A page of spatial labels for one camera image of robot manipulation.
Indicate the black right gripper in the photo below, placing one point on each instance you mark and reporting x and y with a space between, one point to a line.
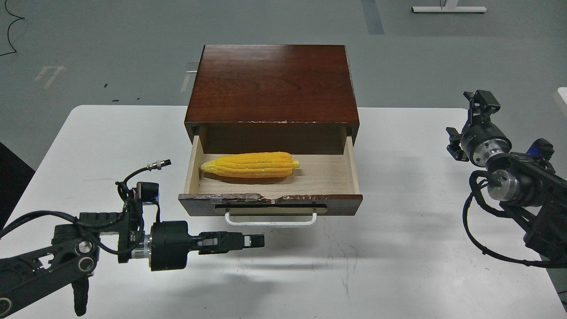
480 140

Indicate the white table base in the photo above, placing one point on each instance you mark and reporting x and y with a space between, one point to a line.
449 6

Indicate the dark wooden cabinet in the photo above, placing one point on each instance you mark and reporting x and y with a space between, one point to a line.
295 98

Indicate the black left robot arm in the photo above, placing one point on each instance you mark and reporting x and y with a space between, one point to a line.
74 251

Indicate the yellow corn cob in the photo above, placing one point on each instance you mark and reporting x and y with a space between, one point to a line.
252 165

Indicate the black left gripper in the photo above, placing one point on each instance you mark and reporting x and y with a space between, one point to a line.
168 244

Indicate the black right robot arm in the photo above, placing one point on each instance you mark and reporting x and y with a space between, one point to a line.
520 186

